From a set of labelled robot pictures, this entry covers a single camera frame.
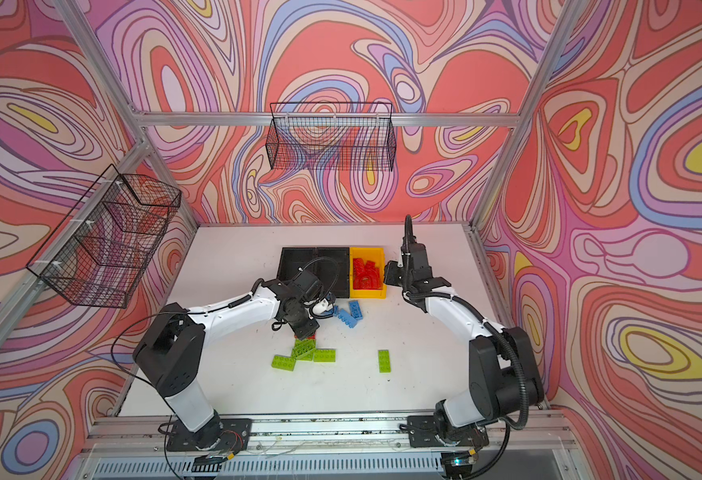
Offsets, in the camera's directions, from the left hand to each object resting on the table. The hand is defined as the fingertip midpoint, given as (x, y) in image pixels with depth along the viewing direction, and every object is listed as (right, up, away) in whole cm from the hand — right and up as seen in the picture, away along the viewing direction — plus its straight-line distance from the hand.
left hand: (314, 324), depth 89 cm
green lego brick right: (+3, -8, -4) cm, 10 cm away
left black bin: (-10, +19, +18) cm, 28 cm away
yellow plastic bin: (+18, +21, +13) cm, 31 cm away
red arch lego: (+16, +14, +11) cm, 24 cm away
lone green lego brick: (+21, -10, -3) cm, 23 cm away
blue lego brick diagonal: (+10, +1, +4) cm, 11 cm away
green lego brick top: (-3, -6, -5) cm, 8 cm away
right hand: (+24, +15, +2) cm, 29 cm away
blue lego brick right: (+12, +3, +6) cm, 14 cm away
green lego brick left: (-8, -10, -5) cm, 14 cm away
